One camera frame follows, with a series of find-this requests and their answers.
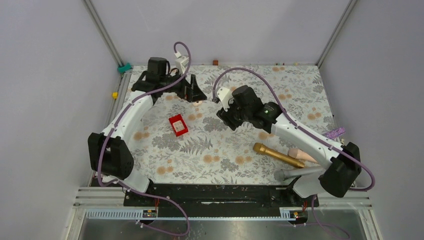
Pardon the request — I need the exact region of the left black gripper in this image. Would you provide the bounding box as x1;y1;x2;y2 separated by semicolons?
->
160;68;207;102

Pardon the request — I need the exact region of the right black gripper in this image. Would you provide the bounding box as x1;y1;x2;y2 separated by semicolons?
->
216;94;252;131

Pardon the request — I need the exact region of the pink earbud charging case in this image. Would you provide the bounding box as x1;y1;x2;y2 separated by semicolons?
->
193;101;203;107

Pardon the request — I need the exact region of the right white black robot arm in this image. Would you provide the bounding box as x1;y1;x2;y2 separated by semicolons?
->
215;85;361;206

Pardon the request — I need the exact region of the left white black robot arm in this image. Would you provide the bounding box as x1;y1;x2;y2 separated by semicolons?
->
87;53;207;206

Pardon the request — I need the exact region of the red box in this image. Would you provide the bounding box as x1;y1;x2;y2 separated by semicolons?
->
168;114;189;137

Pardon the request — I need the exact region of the floral table mat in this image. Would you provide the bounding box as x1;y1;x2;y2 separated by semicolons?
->
127;65;336;185

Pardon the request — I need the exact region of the gold microphone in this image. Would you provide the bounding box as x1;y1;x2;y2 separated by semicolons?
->
253;142;305;169

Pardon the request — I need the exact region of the pink microphone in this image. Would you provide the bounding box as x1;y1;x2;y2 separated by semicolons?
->
287;148;317;163

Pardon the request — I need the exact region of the grey microphone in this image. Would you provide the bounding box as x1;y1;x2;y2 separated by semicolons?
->
273;166;325;182

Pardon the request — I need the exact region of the teal block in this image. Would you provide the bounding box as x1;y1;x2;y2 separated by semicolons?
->
117;62;133;74

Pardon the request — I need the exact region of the purple glitter microphone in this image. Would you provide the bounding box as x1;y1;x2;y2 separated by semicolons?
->
324;127;346;140

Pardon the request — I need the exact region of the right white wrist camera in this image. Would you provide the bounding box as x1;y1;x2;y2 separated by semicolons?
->
212;87;233;112

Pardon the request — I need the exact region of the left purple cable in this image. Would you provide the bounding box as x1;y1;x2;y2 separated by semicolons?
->
96;41;192;238

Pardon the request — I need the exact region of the purple cable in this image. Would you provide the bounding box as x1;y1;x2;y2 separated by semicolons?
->
96;41;192;238
211;67;377;240

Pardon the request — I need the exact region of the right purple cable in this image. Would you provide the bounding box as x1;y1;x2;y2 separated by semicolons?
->
211;67;377;240

